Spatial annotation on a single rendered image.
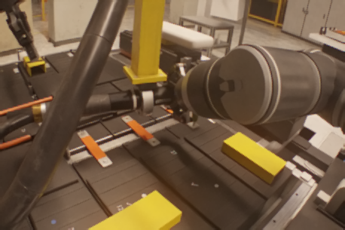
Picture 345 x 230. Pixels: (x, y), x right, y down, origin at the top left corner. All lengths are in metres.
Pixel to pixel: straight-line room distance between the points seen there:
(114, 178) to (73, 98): 0.36
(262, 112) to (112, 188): 0.34
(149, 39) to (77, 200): 0.36
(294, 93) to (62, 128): 0.27
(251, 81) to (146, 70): 0.31
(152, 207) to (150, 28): 0.35
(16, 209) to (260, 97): 0.28
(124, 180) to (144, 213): 0.12
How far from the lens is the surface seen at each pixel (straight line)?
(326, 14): 9.42
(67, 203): 0.52
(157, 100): 0.61
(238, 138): 0.67
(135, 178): 0.55
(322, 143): 1.23
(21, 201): 0.23
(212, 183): 0.57
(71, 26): 5.11
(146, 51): 0.55
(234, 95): 0.34
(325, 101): 0.42
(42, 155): 0.21
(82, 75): 0.21
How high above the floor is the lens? 1.40
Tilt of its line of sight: 31 degrees down
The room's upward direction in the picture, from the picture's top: 7 degrees clockwise
